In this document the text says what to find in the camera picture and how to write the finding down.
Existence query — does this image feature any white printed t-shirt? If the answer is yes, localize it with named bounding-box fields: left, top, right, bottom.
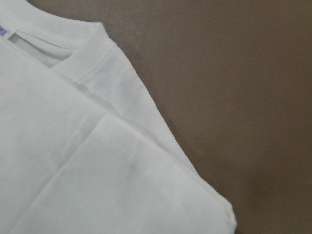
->
left=0, top=0, right=237, bottom=234

